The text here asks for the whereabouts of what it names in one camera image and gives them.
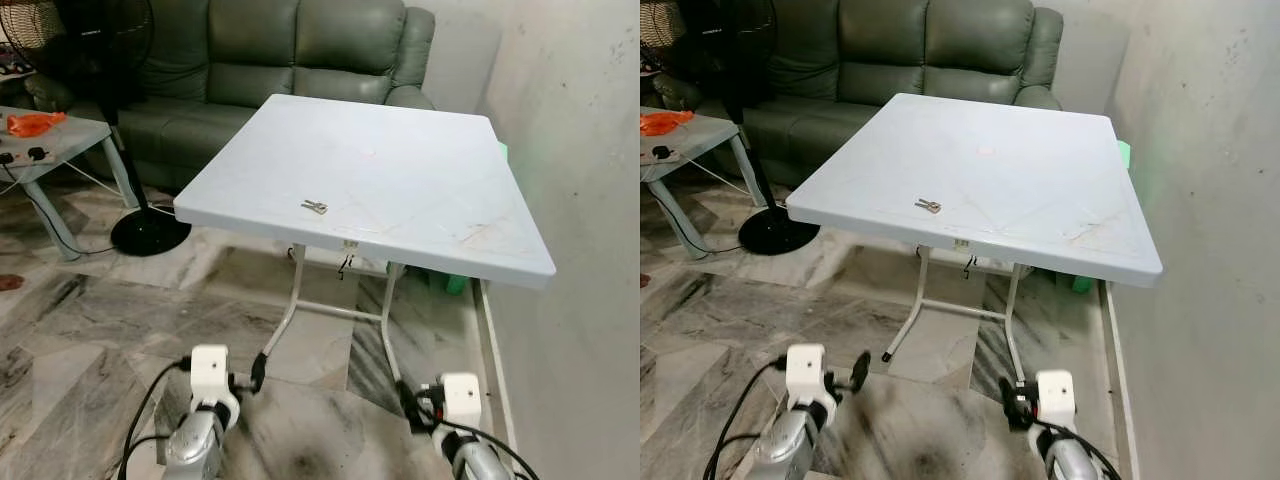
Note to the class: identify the small silver key bunch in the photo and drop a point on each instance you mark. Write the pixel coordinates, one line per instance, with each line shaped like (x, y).
(315, 207)
(928, 206)

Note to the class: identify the white folding table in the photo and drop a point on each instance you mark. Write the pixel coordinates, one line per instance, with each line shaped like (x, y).
(380, 180)
(1000, 180)

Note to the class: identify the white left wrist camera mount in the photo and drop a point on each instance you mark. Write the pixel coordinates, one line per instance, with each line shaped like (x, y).
(805, 368)
(210, 368)

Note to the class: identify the grey side table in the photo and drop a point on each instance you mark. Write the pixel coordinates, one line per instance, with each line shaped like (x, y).
(70, 140)
(705, 135)

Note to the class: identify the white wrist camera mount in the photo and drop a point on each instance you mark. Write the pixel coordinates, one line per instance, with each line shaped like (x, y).
(462, 398)
(805, 368)
(210, 368)
(1056, 396)

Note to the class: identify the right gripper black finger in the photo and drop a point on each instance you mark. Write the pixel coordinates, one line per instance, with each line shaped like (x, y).
(408, 405)
(1008, 405)

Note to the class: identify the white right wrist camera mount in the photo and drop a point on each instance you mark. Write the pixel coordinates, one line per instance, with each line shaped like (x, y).
(462, 398)
(1056, 396)

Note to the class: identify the black standing fan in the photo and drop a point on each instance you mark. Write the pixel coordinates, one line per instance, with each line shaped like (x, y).
(150, 235)
(778, 233)

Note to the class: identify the orange plastic bag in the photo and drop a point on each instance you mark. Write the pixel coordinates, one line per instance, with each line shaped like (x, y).
(662, 123)
(30, 124)

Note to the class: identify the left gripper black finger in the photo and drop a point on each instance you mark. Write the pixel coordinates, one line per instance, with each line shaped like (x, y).
(859, 370)
(258, 372)

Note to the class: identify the white power strip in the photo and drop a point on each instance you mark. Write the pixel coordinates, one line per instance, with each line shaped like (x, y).
(15, 157)
(663, 152)

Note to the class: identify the green leather sofa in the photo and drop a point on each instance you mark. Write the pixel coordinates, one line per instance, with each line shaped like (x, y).
(960, 45)
(330, 45)

